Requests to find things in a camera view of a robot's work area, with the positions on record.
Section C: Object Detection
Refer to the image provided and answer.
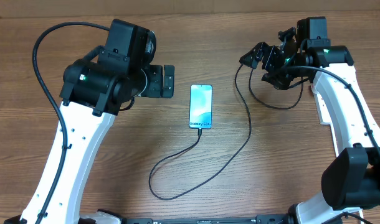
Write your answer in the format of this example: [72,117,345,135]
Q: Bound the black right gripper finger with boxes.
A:
[261,73,280,87]
[239,43,265,69]

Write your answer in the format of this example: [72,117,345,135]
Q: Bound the blue Galaxy smartphone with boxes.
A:
[189,84,212,129]

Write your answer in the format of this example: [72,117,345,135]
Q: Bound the white power strip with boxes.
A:
[310,83,331,125]

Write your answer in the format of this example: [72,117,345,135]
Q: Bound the black charger cable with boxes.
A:
[148,63,305,201]

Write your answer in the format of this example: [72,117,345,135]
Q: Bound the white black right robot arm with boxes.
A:
[239,17,380,223]

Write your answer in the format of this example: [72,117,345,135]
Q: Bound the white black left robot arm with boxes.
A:
[9,19,174,223]

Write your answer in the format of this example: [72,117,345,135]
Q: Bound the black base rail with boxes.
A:
[122,214,295,224]

